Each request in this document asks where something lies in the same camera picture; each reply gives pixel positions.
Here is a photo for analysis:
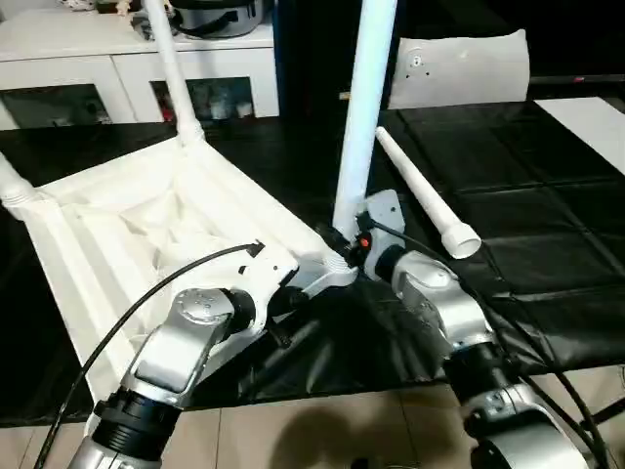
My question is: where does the white plastic table top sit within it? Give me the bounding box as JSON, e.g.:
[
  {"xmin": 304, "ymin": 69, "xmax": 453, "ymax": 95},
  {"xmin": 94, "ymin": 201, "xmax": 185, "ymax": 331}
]
[{"xmin": 4, "ymin": 139, "xmax": 360, "ymax": 431}]

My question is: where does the black cabinet with gold label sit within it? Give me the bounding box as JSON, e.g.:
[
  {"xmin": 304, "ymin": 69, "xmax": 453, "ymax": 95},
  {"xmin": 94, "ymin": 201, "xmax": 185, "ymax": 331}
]
[{"xmin": 272, "ymin": 0, "xmax": 406, "ymax": 118}]

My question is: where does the black table mat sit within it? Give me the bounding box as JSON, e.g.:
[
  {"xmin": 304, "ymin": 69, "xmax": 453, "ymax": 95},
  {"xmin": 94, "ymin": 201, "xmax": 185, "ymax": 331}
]
[{"xmin": 0, "ymin": 97, "xmax": 625, "ymax": 424}]

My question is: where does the red packet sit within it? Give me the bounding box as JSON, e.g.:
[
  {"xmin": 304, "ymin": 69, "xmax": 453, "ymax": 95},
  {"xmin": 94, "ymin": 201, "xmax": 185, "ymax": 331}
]
[{"xmin": 158, "ymin": 87, "xmax": 176, "ymax": 122}]

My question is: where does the grey round bag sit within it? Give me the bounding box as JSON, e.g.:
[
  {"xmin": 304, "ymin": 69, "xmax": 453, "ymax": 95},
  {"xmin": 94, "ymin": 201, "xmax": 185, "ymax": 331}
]
[{"xmin": 170, "ymin": 0, "xmax": 269, "ymax": 39}]

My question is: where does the white flat board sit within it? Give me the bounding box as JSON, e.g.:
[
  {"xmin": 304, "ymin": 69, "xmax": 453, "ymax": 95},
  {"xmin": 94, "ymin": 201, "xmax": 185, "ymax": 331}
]
[{"xmin": 534, "ymin": 96, "xmax": 625, "ymax": 177}]

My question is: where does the black bundle in plastic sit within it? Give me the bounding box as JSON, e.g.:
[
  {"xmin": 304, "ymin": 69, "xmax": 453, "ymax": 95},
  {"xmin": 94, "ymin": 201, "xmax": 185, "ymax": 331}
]
[{"xmin": 131, "ymin": 12, "xmax": 163, "ymax": 43}]

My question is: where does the black stand leg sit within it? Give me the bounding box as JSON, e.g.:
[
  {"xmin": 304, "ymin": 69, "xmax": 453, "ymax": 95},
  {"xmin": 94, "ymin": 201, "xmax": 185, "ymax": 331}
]
[{"xmin": 580, "ymin": 404, "xmax": 625, "ymax": 429}]

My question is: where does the white sideboard cabinet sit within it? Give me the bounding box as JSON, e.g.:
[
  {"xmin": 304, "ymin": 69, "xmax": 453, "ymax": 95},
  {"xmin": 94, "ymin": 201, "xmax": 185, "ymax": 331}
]
[{"xmin": 0, "ymin": 19, "xmax": 279, "ymax": 131}]

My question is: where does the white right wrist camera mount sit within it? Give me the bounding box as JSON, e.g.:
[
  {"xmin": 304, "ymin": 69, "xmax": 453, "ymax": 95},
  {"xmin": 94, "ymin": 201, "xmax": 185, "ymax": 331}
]
[{"xmin": 358, "ymin": 190, "xmax": 406, "ymax": 282}]

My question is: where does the black rail with red mark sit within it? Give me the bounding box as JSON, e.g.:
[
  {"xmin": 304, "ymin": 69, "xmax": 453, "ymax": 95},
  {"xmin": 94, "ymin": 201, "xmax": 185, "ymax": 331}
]
[{"xmin": 529, "ymin": 73, "xmax": 625, "ymax": 85}]

